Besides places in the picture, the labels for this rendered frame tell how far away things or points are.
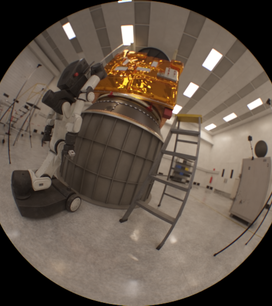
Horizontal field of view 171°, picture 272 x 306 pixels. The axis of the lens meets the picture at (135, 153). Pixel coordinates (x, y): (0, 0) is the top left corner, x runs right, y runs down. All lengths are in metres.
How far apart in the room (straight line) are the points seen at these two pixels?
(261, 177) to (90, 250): 2.94
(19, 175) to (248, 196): 3.41
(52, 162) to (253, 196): 3.32
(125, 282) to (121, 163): 1.20
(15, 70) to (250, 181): 10.90
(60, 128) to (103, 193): 0.91
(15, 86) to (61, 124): 7.44
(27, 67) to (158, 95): 8.29
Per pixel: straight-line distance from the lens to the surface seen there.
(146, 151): 1.30
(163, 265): 0.91
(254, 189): 2.71
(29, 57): 8.72
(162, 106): 1.73
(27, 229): 0.92
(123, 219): 1.09
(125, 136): 1.16
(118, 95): 1.70
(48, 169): 0.92
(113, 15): 5.10
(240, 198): 2.83
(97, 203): 1.27
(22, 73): 8.32
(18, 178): 0.84
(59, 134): 0.88
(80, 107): 0.72
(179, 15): 4.56
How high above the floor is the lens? 0.72
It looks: 4 degrees up
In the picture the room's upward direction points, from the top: 18 degrees clockwise
